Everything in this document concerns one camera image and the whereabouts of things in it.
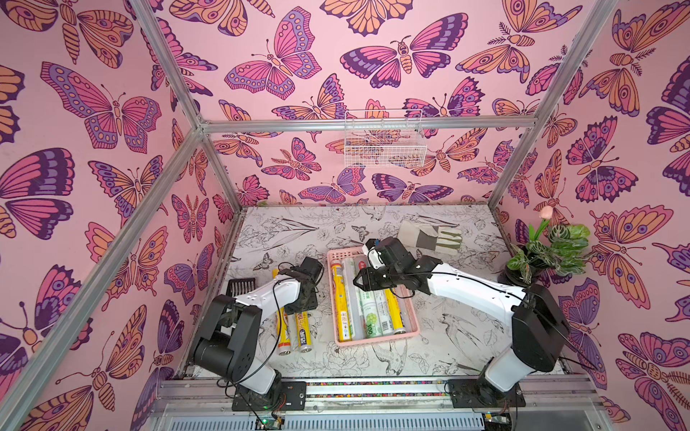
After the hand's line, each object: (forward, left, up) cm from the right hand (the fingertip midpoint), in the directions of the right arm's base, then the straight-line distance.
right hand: (353, 285), depth 81 cm
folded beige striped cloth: (+28, -30, -14) cm, 43 cm away
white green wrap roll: (-4, -10, -9) cm, 14 cm away
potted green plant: (+7, -56, +11) cm, 58 cm away
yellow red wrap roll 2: (-2, +4, -10) cm, 11 cm away
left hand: (0, +16, -13) cm, 21 cm away
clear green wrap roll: (0, 0, -9) cm, 9 cm away
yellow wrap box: (-7, -13, -7) cm, 16 cm away
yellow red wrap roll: (-10, +22, -11) cm, 26 cm away
